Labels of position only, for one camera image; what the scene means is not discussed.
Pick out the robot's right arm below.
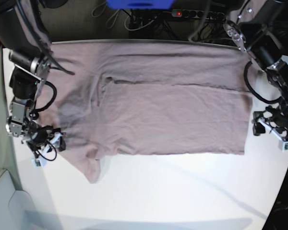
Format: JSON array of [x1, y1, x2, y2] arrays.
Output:
[[0, 0, 73, 153]]

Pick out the grey white cable loops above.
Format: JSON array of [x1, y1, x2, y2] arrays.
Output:
[[91, 9, 159, 31]]

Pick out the mauve pink t-shirt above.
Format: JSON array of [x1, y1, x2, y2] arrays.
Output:
[[19, 0, 254, 184]]

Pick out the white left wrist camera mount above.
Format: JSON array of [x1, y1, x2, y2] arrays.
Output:
[[252, 111, 288, 152]]

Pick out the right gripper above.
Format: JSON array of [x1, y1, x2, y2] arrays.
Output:
[[26, 126, 66, 151]]

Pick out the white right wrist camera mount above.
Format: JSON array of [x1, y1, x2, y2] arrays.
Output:
[[22, 128, 65, 168]]

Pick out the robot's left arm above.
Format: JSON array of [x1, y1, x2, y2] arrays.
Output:
[[223, 0, 288, 140]]

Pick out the blue box overhead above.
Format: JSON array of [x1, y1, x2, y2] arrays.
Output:
[[106, 0, 174, 10]]

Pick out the black power strip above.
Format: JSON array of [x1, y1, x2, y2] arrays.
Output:
[[171, 9, 225, 20]]

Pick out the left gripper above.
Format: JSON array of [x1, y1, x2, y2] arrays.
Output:
[[252, 106, 288, 136]]

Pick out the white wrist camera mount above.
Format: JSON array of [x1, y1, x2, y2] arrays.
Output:
[[252, 111, 288, 152], [22, 128, 65, 168]]

